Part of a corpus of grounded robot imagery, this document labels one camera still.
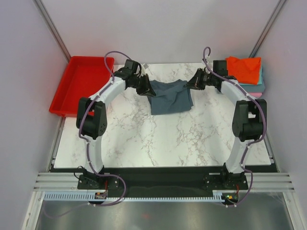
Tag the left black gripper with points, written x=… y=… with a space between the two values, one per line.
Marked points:
x=147 y=89

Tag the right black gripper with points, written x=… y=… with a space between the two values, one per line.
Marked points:
x=195 y=83

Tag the dark blue-grey t-shirt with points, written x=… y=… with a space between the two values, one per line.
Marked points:
x=173 y=97

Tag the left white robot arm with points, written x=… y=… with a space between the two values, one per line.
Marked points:
x=91 y=115

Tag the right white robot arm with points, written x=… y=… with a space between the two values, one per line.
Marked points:
x=249 y=124

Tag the folded orange t-shirt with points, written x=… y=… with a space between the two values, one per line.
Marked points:
x=245 y=70

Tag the folded pink t-shirt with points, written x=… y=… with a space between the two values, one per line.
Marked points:
x=256 y=94

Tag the folded teal t-shirt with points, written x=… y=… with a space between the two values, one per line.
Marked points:
x=260 y=76

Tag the folded grey-blue t-shirt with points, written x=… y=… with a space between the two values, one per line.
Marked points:
x=254 y=88

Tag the red plastic tray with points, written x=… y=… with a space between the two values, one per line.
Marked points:
x=82 y=77

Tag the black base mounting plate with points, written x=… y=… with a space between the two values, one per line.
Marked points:
x=163 y=180

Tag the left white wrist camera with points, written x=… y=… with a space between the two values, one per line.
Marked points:
x=144 y=67

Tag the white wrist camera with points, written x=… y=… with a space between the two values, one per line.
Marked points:
x=144 y=67
x=208 y=59

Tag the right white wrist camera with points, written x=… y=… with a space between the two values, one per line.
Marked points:
x=208 y=59

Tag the aluminium extrusion rail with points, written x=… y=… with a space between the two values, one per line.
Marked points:
x=262 y=182

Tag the white slotted cable duct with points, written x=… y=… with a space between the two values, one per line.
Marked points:
x=95 y=196

